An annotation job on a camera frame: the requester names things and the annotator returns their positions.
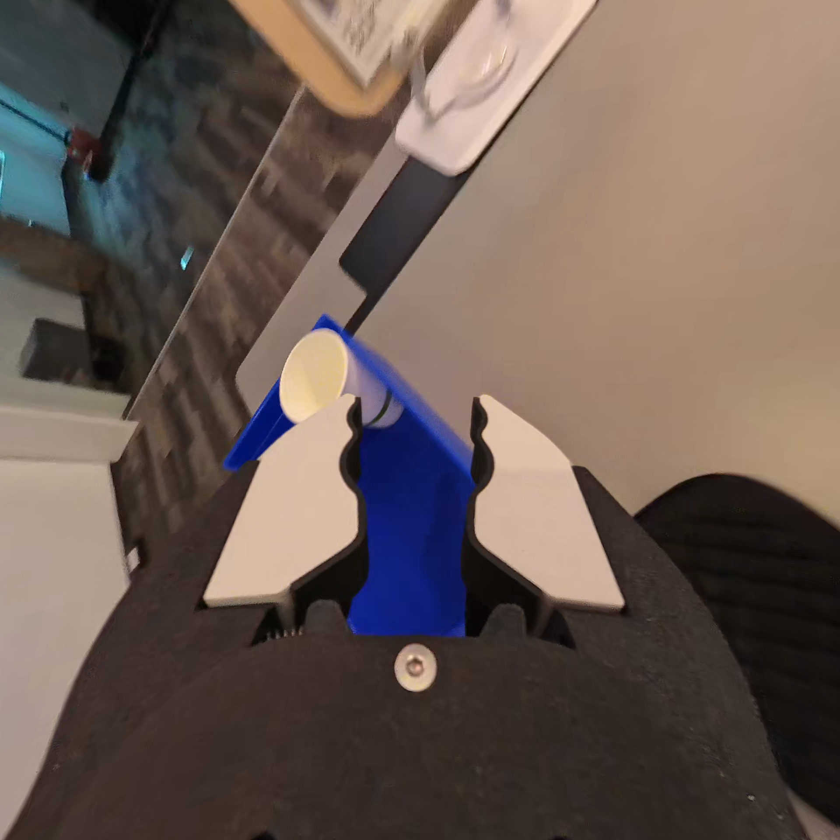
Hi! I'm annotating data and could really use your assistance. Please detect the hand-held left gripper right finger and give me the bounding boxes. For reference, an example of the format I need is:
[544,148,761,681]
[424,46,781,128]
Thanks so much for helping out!
[461,394,627,634]

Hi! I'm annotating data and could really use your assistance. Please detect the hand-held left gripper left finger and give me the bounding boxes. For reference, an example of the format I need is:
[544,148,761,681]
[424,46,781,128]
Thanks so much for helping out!
[201,395,370,611]

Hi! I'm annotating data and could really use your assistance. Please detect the narrow blue plastic bin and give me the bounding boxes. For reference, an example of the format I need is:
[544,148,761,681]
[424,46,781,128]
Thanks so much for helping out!
[222,314,476,637]

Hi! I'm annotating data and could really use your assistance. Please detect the white paper cup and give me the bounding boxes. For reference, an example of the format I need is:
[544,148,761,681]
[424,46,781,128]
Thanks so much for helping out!
[279,328,406,431]

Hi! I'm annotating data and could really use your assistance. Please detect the black quilted armrest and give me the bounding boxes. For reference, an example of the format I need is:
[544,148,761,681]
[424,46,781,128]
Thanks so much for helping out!
[633,472,840,811]

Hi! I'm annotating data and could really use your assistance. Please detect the dark box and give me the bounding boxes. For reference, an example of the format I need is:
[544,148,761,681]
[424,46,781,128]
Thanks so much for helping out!
[18,317,127,389]

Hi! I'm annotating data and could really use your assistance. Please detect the black rectangular table inlay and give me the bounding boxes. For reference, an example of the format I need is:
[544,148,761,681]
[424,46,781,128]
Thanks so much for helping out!
[338,156,463,336]

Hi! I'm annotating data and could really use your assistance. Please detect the brown cardboard box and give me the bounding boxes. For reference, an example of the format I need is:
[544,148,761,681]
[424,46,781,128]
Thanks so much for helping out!
[0,217,109,293]

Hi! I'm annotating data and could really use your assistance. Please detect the white clipboard stand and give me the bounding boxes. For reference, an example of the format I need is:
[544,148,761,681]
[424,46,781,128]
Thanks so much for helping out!
[394,0,599,178]

